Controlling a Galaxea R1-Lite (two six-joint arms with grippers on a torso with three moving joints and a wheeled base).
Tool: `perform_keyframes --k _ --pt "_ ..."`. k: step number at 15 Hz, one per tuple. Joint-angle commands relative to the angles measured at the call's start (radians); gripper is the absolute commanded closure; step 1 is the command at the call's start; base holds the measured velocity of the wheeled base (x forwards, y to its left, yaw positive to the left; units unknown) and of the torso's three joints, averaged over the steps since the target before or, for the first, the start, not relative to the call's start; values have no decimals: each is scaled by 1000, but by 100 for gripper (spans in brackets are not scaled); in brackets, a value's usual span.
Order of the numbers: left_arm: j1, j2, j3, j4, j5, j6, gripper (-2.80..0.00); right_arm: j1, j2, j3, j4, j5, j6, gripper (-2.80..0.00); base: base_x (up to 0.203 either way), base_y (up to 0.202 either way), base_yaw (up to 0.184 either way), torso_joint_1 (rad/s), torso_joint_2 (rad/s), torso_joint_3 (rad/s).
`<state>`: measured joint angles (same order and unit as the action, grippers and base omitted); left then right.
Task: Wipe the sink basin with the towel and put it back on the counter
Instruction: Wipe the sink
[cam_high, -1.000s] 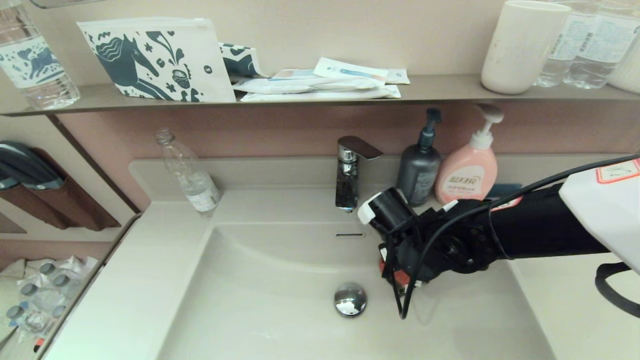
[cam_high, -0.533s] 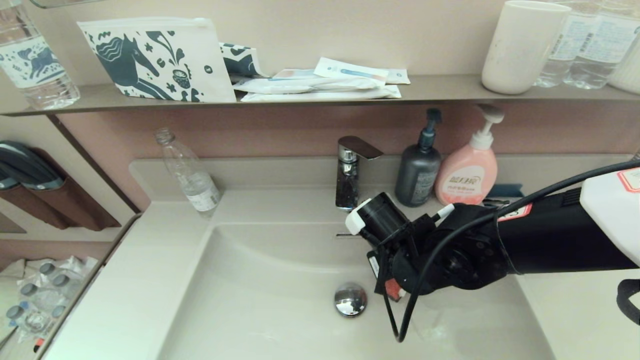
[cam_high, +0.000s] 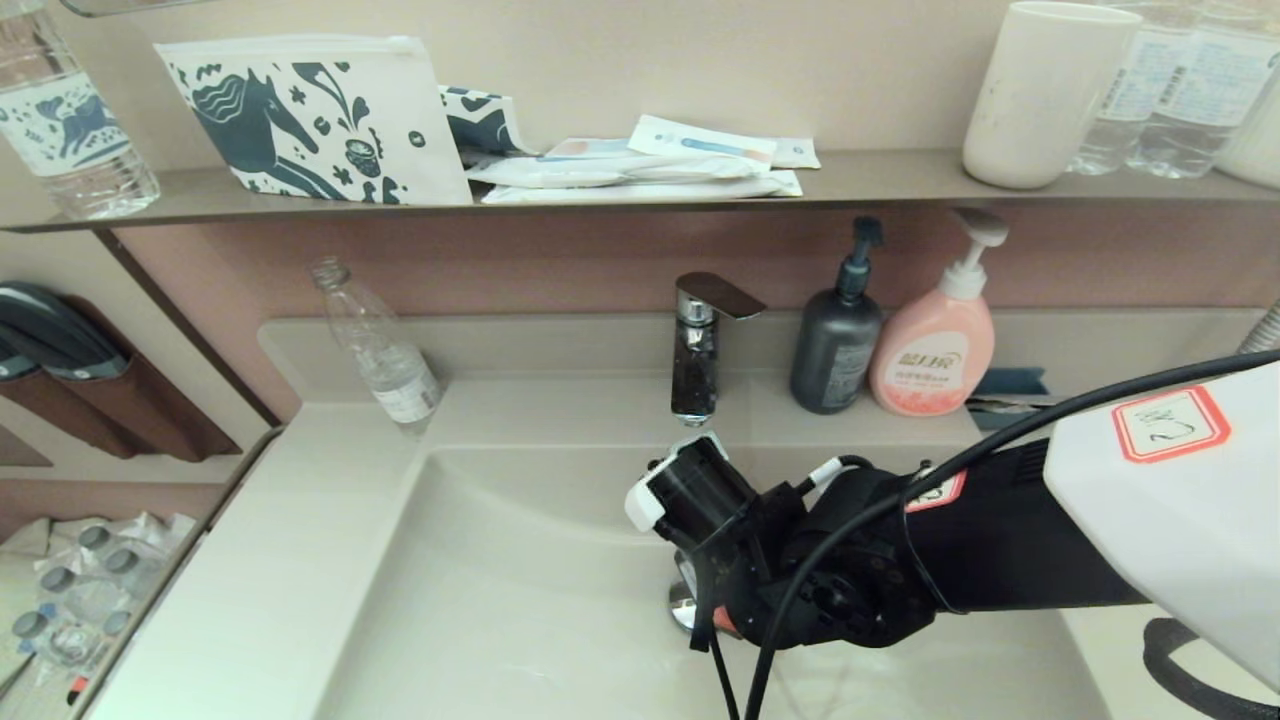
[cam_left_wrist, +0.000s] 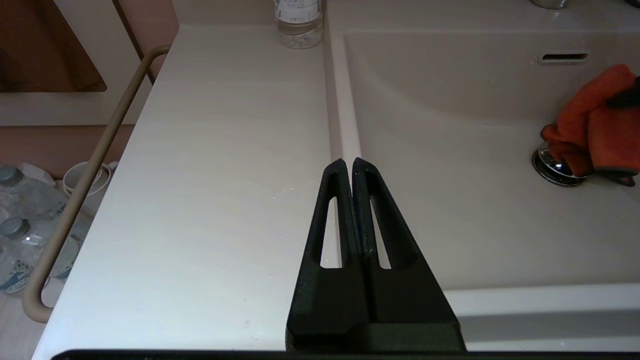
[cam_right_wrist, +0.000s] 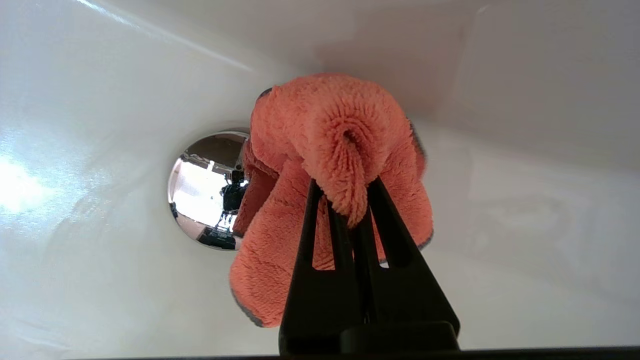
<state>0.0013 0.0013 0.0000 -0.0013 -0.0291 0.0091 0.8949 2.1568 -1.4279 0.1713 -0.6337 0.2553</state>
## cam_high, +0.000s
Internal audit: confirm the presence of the blue plastic box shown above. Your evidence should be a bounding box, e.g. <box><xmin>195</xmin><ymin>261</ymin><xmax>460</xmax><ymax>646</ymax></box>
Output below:
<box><xmin>985</xmin><ymin>368</ymin><xmax>1051</xmax><ymax>411</ymax></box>

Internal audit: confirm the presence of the bottle with blue deer label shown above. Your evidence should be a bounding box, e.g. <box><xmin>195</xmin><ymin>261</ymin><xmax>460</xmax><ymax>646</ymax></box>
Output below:
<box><xmin>0</xmin><ymin>0</ymin><xmax>163</xmax><ymax>222</ymax></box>

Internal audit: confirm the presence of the long white packet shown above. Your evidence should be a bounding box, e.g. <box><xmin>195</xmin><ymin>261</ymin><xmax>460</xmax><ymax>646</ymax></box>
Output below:
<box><xmin>465</xmin><ymin>154</ymin><xmax>773</xmax><ymax>190</ymax></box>

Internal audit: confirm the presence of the dark grey slipper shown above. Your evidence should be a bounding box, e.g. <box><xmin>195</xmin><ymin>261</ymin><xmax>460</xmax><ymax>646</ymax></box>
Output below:
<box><xmin>0</xmin><ymin>283</ymin><xmax>131</xmax><ymax>381</ymax></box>
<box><xmin>0</xmin><ymin>340</ymin><xmax>43</xmax><ymax>384</ymax></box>

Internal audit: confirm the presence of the white ribbed container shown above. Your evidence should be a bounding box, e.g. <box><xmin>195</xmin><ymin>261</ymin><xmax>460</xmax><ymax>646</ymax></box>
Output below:
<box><xmin>1212</xmin><ymin>60</ymin><xmax>1280</xmax><ymax>191</ymax></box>

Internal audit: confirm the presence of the shrink-wrapped bottle pack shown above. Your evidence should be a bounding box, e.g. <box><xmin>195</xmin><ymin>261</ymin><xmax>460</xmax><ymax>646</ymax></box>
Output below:
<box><xmin>0</xmin><ymin>512</ymin><xmax>201</xmax><ymax>701</ymax></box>

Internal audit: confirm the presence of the dark grey pump bottle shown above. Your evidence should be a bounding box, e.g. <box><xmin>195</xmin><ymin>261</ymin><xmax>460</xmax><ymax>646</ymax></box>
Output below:
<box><xmin>790</xmin><ymin>216</ymin><xmax>885</xmax><ymax>416</ymax></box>

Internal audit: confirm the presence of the white corrugated hose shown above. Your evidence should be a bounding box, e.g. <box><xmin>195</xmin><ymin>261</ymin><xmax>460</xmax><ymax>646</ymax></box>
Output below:
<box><xmin>1238</xmin><ymin>300</ymin><xmax>1280</xmax><ymax>354</ymax></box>

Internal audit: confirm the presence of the large horse print pouch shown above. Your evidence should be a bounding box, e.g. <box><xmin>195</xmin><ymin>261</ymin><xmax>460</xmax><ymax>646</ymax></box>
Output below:
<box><xmin>155</xmin><ymin>37</ymin><xmax>474</xmax><ymax>207</ymax></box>

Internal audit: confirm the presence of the brown wall pocket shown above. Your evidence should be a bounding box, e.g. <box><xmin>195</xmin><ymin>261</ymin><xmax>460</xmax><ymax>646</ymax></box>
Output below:
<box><xmin>0</xmin><ymin>300</ymin><xmax>244</xmax><ymax>464</ymax></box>

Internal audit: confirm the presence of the pink soap pump bottle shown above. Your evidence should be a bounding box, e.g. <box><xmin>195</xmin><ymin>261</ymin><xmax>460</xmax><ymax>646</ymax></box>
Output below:
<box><xmin>869</xmin><ymin>207</ymin><xmax>1009</xmax><ymax>418</ymax></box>

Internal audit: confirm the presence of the packet with orange blue print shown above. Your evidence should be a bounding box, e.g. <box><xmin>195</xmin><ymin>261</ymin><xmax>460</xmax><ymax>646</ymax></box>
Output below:
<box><xmin>542</xmin><ymin>138</ymin><xmax>643</xmax><ymax>162</ymax></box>

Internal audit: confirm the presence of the white ceramic sink basin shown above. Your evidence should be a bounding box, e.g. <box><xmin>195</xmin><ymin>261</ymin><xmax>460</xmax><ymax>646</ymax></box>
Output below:
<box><xmin>318</xmin><ymin>443</ymin><xmax>1111</xmax><ymax>720</ymax></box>

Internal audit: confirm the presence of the white packet with blue stripe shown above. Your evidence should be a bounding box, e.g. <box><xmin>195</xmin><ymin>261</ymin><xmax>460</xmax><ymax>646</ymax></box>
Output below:
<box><xmin>629</xmin><ymin>115</ymin><xmax>779</xmax><ymax>168</ymax></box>

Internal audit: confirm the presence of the thin cable with white tag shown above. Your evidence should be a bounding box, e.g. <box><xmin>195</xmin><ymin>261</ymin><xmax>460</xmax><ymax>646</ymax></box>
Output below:
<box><xmin>800</xmin><ymin>455</ymin><xmax>881</xmax><ymax>493</ymax></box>

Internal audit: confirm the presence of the small horse print pouch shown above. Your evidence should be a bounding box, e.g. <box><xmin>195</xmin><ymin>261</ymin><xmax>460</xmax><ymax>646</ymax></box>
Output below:
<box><xmin>440</xmin><ymin>87</ymin><xmax>539</xmax><ymax>159</ymax></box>

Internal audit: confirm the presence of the grey brown wall shelf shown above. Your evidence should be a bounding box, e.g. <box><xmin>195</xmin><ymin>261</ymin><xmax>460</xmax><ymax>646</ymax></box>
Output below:
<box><xmin>0</xmin><ymin>150</ymin><xmax>1280</xmax><ymax>236</ymax></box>

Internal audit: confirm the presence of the clear empty plastic bottle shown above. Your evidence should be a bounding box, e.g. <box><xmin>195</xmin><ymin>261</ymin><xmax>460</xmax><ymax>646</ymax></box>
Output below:
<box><xmin>310</xmin><ymin>258</ymin><xmax>446</xmax><ymax>438</ymax></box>

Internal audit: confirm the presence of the chrome sink faucet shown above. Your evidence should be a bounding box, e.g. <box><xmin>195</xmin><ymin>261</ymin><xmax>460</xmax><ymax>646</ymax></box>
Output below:
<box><xmin>672</xmin><ymin>272</ymin><xmax>769</xmax><ymax>426</ymax></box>

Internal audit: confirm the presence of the white plastic cup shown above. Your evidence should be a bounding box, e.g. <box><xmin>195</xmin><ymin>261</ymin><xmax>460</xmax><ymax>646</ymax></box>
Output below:
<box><xmin>962</xmin><ymin>0</ymin><xmax>1141</xmax><ymax>191</ymax></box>

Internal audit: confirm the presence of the water bottle with white label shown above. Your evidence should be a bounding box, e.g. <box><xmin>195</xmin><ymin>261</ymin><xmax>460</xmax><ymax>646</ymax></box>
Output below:
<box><xmin>1066</xmin><ymin>0</ymin><xmax>1193</xmax><ymax>176</ymax></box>
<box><xmin>1126</xmin><ymin>0</ymin><xmax>1280</xmax><ymax>180</ymax></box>

